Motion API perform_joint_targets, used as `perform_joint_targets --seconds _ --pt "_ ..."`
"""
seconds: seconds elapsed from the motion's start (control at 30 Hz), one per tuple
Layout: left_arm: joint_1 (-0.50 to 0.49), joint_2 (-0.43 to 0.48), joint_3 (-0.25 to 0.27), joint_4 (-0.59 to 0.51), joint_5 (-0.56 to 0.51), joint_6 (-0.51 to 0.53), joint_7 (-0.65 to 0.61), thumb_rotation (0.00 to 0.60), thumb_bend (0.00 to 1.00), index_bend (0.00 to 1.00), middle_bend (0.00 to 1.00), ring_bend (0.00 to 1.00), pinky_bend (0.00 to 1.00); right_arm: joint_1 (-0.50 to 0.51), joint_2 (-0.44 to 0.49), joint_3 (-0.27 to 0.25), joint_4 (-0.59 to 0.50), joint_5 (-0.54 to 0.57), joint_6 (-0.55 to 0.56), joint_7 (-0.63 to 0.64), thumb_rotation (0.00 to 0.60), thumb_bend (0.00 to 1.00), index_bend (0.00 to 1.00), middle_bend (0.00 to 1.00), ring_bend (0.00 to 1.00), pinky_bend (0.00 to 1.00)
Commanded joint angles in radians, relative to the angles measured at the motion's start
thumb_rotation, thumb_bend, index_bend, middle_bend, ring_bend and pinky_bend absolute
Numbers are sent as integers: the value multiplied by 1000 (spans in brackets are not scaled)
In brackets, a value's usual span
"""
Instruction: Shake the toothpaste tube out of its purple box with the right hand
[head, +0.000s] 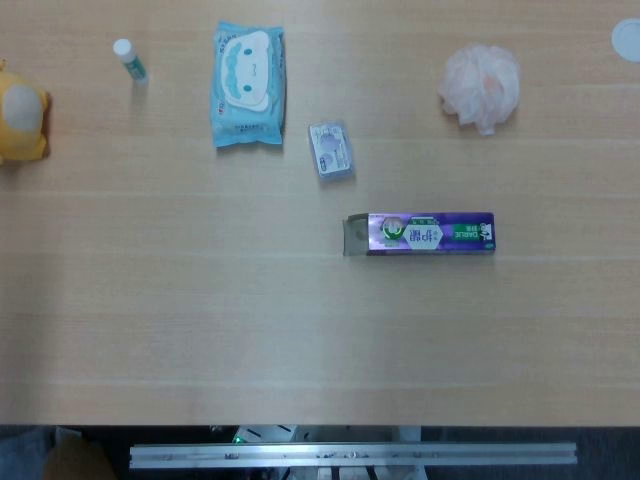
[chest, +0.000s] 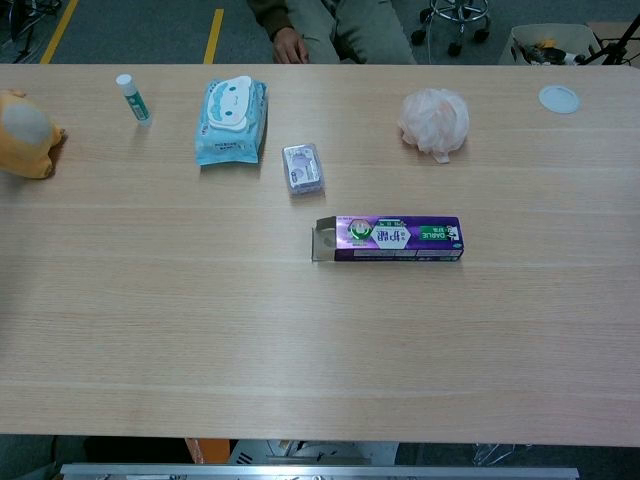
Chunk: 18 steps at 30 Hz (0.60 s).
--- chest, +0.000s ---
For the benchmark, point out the blue wet wipes pack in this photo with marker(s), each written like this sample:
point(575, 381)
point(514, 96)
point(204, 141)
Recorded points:
point(231, 120)

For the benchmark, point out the chrome stool base with casters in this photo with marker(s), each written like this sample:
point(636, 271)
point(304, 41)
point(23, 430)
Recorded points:
point(459, 15)

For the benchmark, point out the bystander khaki trouser legs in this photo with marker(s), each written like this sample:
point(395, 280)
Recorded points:
point(370, 30)

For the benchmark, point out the white box with items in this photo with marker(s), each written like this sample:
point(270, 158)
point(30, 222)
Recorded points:
point(550, 34)

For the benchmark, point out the pink mesh bath sponge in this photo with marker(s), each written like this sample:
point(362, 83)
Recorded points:
point(435, 122)

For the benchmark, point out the yellow black tool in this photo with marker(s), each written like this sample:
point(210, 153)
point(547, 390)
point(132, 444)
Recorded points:
point(540, 51)

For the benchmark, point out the aluminium profile rail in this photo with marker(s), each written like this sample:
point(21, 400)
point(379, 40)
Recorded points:
point(320, 472)

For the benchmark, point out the small clear plastic packet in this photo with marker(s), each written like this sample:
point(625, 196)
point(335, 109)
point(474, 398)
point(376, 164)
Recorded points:
point(302, 169)

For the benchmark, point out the orange panel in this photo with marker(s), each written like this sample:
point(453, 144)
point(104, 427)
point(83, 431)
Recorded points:
point(206, 451)

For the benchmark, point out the yellow plush toy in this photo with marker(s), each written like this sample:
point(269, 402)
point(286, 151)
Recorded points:
point(25, 147)

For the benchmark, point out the white green lip balm stick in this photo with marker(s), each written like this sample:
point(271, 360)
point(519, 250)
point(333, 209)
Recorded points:
point(135, 103)

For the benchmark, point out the bystander bare hand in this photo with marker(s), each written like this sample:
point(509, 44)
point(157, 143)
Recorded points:
point(289, 46)

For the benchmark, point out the black metal frame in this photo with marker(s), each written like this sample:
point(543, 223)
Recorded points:
point(22, 25)

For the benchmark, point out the black tripod stand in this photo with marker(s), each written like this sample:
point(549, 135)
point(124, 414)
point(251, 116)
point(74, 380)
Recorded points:
point(617, 42)

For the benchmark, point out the purple toothpaste tube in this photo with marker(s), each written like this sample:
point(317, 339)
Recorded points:
point(395, 239)

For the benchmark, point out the bystander dark sleeved forearm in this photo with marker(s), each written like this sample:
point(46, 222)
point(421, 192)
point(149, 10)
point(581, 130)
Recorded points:
point(267, 15)

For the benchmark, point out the white round table grommet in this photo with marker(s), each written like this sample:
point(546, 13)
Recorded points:
point(559, 99)

